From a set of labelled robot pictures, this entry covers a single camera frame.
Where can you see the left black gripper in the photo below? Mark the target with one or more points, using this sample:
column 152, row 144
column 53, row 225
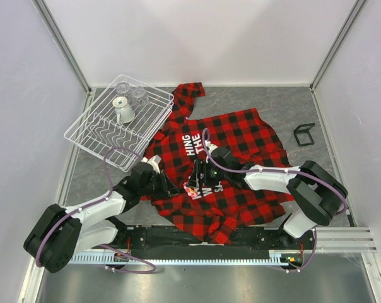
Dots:
column 167, row 187

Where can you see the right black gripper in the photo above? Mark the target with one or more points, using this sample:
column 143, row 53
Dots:
column 194, row 180

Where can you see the red black plaid shirt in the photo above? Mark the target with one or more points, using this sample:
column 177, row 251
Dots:
column 215, row 213

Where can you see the pink flower pom-pom brooch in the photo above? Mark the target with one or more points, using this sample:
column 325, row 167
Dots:
column 189, row 190

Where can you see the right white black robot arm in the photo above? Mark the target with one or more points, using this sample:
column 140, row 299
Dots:
column 320, row 197

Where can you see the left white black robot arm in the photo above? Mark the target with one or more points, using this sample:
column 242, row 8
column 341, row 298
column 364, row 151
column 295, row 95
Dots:
column 61, row 233

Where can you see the white ceramic mug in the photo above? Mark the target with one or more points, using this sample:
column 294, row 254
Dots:
column 123, row 111

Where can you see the clear drinking glass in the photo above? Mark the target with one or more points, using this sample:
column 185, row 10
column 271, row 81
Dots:
column 139, row 96
column 122, row 89

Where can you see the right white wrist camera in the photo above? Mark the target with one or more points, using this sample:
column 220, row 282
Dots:
column 209, row 147

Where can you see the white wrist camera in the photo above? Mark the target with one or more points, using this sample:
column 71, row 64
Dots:
column 154, row 162
column 209, row 147

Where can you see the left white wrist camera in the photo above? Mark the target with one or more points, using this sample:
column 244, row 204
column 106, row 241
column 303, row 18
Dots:
column 154, row 162

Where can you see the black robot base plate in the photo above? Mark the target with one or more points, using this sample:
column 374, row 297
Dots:
column 170, row 242

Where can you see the white wire dish rack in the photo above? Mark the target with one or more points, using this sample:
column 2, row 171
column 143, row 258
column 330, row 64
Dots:
column 96, row 130

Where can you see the grey slotted cable duct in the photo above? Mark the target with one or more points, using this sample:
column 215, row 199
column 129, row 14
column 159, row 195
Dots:
column 100, row 257

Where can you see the small black frame stand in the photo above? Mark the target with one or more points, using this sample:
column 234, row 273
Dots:
column 303, row 135

